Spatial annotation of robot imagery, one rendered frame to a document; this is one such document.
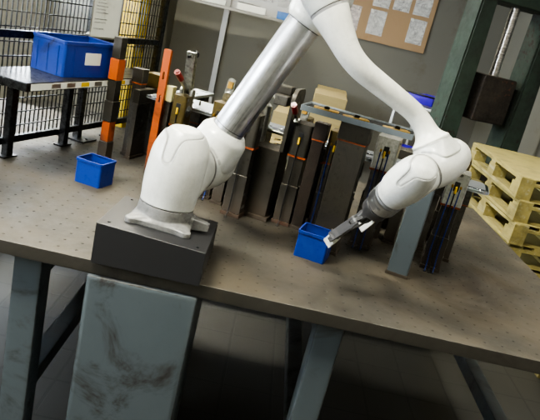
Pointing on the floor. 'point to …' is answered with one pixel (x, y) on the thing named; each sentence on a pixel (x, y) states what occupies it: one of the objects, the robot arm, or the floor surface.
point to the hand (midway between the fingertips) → (345, 234)
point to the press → (469, 27)
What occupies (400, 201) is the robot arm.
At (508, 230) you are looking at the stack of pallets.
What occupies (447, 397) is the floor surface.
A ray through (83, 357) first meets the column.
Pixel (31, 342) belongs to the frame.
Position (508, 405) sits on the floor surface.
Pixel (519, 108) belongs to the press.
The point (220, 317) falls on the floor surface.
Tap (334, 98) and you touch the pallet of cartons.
